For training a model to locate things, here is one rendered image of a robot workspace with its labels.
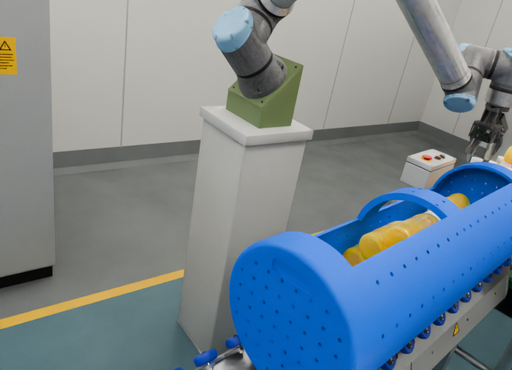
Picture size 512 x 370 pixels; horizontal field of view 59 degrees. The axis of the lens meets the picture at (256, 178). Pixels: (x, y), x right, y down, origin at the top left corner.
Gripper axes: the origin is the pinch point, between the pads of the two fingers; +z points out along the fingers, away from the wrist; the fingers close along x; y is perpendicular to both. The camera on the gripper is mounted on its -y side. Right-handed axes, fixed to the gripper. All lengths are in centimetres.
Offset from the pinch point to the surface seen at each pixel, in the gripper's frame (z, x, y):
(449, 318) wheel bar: 23, 24, 56
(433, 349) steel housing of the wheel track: 27, 26, 64
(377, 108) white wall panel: 80, -223, -324
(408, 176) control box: 12.9, -18.1, 7.3
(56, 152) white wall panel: 102, -266, 39
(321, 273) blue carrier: -7, 17, 109
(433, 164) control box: 5.8, -12.1, 4.5
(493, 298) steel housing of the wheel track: 29.0, 26.4, 25.6
